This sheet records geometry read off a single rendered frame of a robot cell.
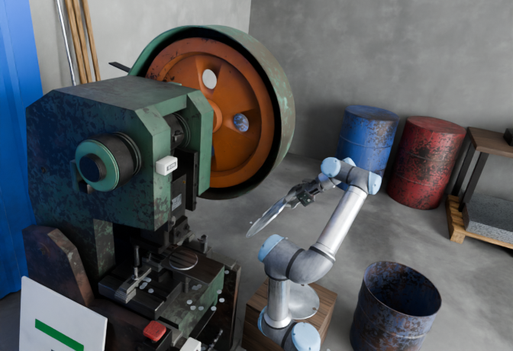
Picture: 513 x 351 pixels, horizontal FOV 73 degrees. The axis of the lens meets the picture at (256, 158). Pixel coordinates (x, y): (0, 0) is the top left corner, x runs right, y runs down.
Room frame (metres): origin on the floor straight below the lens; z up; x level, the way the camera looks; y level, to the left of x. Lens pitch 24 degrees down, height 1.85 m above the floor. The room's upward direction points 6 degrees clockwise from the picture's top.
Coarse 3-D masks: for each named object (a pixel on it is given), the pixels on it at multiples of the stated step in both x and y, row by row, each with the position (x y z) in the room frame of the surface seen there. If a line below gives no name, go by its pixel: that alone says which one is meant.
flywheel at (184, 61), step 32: (160, 64) 1.65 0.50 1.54; (192, 64) 1.63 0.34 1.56; (224, 64) 1.57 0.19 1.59; (256, 64) 1.53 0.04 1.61; (224, 96) 1.57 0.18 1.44; (256, 96) 1.47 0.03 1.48; (224, 128) 1.56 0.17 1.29; (256, 128) 1.51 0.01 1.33; (224, 160) 1.56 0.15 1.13; (256, 160) 1.46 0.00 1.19
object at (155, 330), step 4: (148, 324) 0.88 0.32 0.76; (152, 324) 0.88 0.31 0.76; (156, 324) 0.89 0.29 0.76; (160, 324) 0.89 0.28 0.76; (144, 328) 0.87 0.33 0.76; (148, 328) 0.87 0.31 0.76; (152, 328) 0.87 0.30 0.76; (156, 328) 0.87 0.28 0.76; (160, 328) 0.87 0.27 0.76; (164, 328) 0.88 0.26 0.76; (144, 332) 0.85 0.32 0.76; (148, 332) 0.85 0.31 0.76; (152, 332) 0.85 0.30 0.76; (156, 332) 0.86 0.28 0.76; (160, 332) 0.86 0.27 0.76; (164, 332) 0.87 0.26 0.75; (148, 336) 0.84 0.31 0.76; (152, 336) 0.84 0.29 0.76; (156, 336) 0.84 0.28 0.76; (160, 336) 0.85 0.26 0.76
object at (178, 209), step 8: (176, 176) 1.26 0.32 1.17; (184, 176) 1.28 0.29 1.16; (176, 184) 1.23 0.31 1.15; (184, 184) 1.28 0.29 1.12; (176, 192) 1.23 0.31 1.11; (184, 192) 1.28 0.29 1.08; (176, 200) 1.23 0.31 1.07; (184, 200) 1.28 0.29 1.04; (176, 208) 1.23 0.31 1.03; (184, 208) 1.29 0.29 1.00; (176, 216) 1.23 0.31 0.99; (184, 216) 1.27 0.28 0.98; (176, 224) 1.20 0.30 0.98; (184, 224) 1.24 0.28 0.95; (144, 232) 1.20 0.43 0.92; (152, 232) 1.18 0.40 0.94; (160, 232) 1.17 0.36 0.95; (168, 232) 1.18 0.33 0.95; (176, 232) 1.18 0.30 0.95; (184, 232) 1.24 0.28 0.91; (152, 240) 1.18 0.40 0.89; (160, 240) 1.17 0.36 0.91; (168, 240) 1.18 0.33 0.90; (176, 240) 1.18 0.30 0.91
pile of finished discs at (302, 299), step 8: (296, 288) 1.56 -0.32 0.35; (304, 288) 1.57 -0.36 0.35; (312, 288) 1.57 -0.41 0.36; (296, 296) 1.50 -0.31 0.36; (304, 296) 1.51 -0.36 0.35; (312, 296) 1.52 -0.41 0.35; (296, 304) 1.44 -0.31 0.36; (304, 304) 1.45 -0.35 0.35; (312, 304) 1.46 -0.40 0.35; (296, 312) 1.39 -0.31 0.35; (304, 312) 1.40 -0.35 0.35; (312, 312) 1.40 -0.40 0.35
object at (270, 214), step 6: (282, 198) 1.52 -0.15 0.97; (276, 204) 1.50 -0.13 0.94; (282, 204) 1.38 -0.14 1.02; (270, 210) 1.50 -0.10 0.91; (276, 210) 1.38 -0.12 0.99; (264, 216) 1.44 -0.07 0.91; (270, 216) 1.35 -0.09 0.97; (258, 222) 1.46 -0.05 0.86; (264, 222) 1.34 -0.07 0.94; (252, 228) 1.44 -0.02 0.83; (258, 228) 1.32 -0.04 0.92; (252, 234) 1.28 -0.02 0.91
